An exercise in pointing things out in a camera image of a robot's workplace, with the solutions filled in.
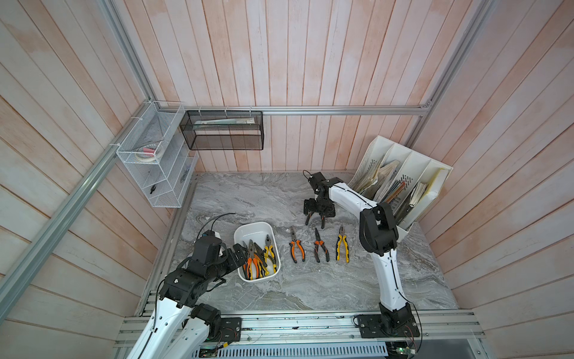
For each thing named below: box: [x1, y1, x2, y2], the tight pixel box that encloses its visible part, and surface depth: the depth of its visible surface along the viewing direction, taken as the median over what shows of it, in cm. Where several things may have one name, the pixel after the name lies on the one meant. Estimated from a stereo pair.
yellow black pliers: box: [335, 225, 350, 264], surface depth 94 cm
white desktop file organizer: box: [347, 135, 453, 243], surface depth 94 cm
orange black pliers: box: [313, 227, 330, 264], surface depth 94 cm
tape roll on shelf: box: [135, 145, 157, 163], surface depth 76 cm
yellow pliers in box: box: [263, 234, 278, 276], surface depth 92 cm
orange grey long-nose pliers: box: [288, 227, 306, 264], surface depth 94 cm
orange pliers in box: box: [246, 239, 260, 279], surface depth 87 cm
